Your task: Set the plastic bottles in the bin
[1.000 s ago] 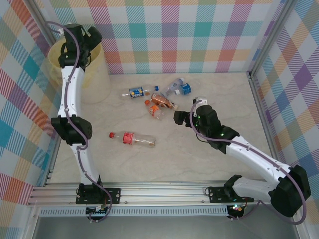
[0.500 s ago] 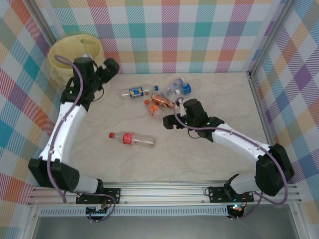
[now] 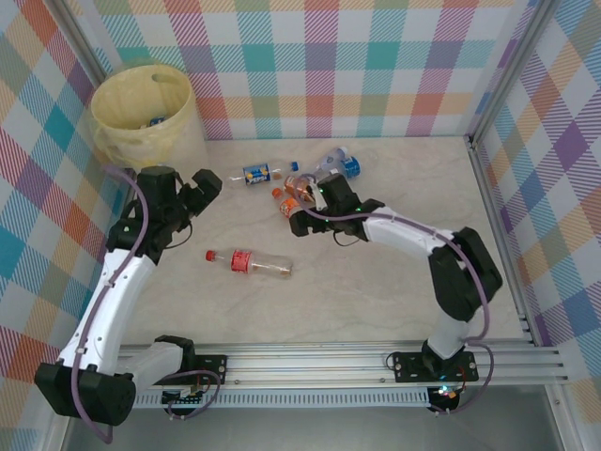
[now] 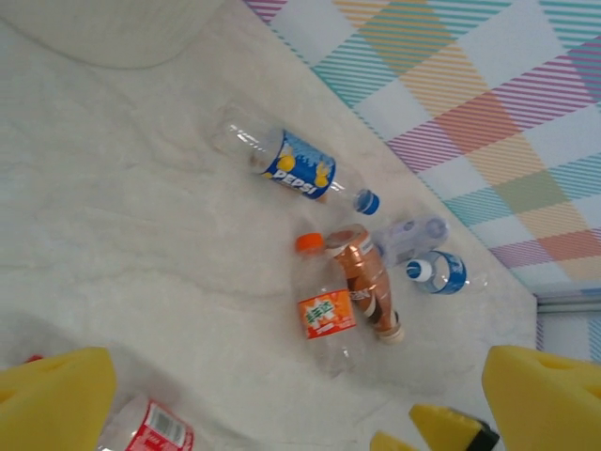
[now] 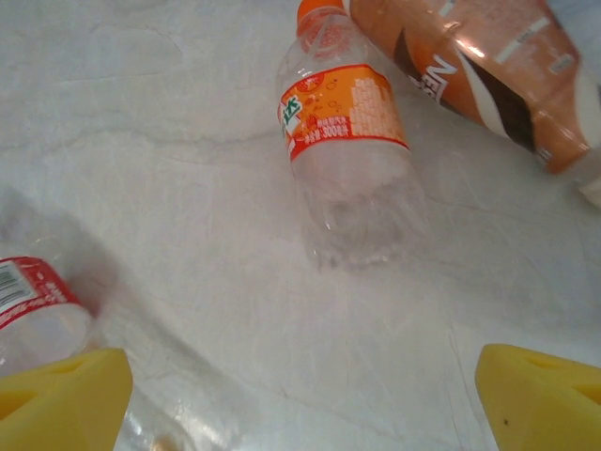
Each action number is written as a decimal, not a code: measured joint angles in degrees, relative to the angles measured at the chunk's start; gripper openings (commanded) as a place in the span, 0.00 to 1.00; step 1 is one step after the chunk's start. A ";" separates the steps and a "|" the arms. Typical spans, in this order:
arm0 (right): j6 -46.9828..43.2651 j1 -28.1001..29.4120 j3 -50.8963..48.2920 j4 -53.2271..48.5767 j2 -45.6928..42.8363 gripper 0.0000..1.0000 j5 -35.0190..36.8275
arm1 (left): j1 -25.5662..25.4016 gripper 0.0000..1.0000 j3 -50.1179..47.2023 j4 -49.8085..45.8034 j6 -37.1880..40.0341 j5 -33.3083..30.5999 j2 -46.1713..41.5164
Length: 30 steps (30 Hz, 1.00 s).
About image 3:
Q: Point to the right control circuit board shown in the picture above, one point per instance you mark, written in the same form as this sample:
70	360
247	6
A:
446	395

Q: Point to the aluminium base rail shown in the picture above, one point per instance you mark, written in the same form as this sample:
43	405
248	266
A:
305	366

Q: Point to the brown label plastic bottle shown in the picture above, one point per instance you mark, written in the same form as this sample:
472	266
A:
293	185

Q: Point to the Pepsi label plastic bottle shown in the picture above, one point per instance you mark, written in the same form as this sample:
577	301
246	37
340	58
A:
256	174

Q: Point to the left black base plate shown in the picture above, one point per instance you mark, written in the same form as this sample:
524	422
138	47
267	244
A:
216	366

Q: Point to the cream plastic bin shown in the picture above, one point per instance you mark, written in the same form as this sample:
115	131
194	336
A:
196	136

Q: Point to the clear bottle pale blue cap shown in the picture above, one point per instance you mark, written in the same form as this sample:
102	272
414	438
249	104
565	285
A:
328	162

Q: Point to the aluminium frame post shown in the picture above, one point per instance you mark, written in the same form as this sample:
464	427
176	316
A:
77	33
509	70

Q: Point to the yellow bin liner bag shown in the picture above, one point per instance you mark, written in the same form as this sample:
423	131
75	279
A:
122	108

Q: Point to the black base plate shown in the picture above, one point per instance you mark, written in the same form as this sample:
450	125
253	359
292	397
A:
408	366
216	366

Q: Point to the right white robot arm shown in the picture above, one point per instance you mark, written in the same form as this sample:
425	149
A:
399	239

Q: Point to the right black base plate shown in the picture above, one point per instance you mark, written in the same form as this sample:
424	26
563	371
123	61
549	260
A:
408	366

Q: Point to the control circuit board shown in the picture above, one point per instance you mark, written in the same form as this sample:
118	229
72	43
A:
446	395
180	399

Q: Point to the small orange cap bottle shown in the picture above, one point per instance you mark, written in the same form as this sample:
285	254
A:
287	206

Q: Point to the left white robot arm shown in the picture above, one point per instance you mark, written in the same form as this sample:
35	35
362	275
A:
127	291

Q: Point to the blue label water bottle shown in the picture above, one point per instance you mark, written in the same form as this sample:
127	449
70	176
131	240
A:
352	168

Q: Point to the grey metal base panel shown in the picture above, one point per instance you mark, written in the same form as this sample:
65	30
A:
305	432

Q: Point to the red label cola bottle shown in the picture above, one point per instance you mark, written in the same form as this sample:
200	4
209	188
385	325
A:
240	260

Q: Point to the white cap water bottle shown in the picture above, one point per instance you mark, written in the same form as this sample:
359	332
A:
155	121

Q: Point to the left control circuit board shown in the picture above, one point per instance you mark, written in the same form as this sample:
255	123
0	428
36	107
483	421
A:
180	399

